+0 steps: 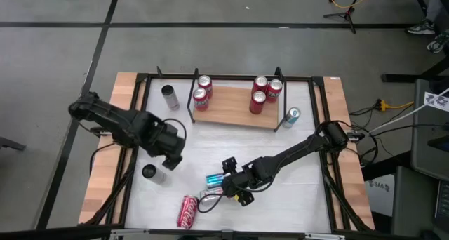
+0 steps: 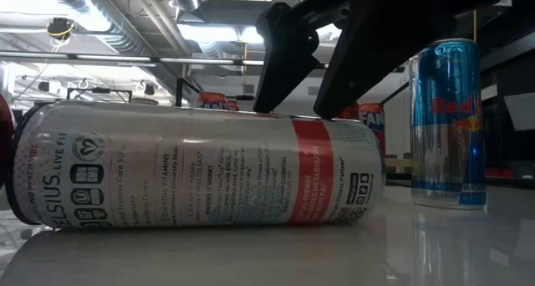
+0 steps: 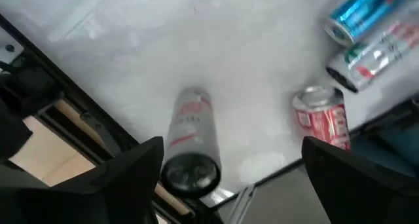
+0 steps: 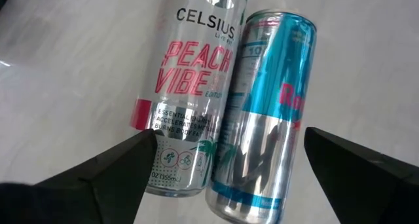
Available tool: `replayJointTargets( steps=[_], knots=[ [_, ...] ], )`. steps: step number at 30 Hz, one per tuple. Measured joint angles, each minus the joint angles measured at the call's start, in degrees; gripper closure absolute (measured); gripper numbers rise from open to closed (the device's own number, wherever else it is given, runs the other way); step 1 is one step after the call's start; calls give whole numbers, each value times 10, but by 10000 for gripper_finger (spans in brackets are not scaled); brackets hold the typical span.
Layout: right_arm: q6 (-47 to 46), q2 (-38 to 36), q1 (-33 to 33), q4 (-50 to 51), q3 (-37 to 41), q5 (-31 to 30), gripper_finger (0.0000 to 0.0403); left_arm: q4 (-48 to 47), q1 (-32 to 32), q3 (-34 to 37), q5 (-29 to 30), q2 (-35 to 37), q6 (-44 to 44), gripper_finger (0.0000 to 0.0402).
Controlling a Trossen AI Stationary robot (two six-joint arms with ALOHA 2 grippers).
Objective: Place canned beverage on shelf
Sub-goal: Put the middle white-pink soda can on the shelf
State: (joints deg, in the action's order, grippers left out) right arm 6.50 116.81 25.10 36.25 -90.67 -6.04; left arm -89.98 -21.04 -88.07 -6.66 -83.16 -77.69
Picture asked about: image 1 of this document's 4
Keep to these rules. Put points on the white glossy table mat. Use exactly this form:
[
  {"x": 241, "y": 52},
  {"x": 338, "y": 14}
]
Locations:
[{"x": 280, "y": 208}]

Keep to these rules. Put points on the light blue Red Bull can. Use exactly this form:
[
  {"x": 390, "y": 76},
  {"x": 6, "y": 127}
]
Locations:
[{"x": 291, "y": 116}]

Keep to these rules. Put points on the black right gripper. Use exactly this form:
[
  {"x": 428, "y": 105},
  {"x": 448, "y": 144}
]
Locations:
[{"x": 242, "y": 182}]

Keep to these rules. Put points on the white printed box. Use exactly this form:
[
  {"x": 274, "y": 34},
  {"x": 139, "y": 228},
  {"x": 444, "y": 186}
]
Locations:
[{"x": 379, "y": 198}]

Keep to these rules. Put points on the dark cabinet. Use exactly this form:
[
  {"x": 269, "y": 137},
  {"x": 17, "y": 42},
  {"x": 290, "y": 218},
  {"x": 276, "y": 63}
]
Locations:
[{"x": 414, "y": 205}]

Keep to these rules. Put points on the person's leg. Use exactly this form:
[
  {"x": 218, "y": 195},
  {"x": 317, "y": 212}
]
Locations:
[{"x": 436, "y": 5}]

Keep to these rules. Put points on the person's shoe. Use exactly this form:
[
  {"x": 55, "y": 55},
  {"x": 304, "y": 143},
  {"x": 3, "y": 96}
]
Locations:
[
  {"x": 421, "y": 29},
  {"x": 436, "y": 43}
]

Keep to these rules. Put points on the wooden shelf with black frame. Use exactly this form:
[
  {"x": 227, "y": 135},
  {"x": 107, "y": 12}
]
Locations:
[{"x": 231, "y": 106}]

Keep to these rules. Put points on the white Celsius Peach Vibe can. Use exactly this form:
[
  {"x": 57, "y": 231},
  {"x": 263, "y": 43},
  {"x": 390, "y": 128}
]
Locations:
[
  {"x": 170, "y": 99},
  {"x": 151, "y": 171},
  {"x": 209, "y": 194}
]

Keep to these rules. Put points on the black tripod stand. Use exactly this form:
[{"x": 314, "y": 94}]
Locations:
[{"x": 347, "y": 15}]

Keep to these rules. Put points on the black aluminium table frame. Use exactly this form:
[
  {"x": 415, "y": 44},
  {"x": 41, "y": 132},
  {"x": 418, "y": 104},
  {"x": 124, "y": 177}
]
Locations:
[{"x": 238, "y": 77}]

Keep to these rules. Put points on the white printed label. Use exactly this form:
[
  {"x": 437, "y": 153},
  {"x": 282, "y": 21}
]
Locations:
[{"x": 435, "y": 100}]

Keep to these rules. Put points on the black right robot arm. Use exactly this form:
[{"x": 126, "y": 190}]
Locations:
[{"x": 298, "y": 148}]

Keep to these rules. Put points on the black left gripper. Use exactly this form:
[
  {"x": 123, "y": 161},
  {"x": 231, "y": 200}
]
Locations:
[{"x": 165, "y": 140}]

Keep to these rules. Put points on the blue silver Red Bull can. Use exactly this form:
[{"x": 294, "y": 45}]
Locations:
[{"x": 214, "y": 180}]

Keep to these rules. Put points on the red Coca-Cola can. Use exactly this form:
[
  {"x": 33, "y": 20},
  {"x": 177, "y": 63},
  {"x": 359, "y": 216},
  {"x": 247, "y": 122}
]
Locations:
[{"x": 187, "y": 213}]

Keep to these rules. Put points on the red Fanta strawberry can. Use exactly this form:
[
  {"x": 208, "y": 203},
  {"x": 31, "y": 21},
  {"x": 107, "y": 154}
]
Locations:
[
  {"x": 274, "y": 91},
  {"x": 200, "y": 99},
  {"x": 205, "y": 81}
]

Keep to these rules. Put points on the black stand foot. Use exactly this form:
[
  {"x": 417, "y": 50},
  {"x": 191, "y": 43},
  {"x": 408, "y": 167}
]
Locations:
[{"x": 10, "y": 143}]

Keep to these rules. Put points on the grey cabinet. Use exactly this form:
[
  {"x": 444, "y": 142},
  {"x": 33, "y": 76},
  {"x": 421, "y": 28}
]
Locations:
[{"x": 426, "y": 145}]

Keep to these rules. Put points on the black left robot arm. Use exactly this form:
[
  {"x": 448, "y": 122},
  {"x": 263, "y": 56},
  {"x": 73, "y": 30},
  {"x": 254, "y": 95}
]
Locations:
[{"x": 115, "y": 119}]

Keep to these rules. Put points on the black desk leg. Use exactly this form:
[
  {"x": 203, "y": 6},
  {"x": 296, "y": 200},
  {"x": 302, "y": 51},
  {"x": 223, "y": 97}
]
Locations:
[{"x": 403, "y": 78}]

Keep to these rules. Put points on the red and black soda can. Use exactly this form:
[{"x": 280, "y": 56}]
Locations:
[
  {"x": 257, "y": 103},
  {"x": 260, "y": 83}
]

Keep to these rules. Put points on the yellow power plug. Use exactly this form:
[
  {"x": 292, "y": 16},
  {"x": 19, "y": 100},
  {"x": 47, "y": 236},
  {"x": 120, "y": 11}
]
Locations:
[{"x": 383, "y": 105}]

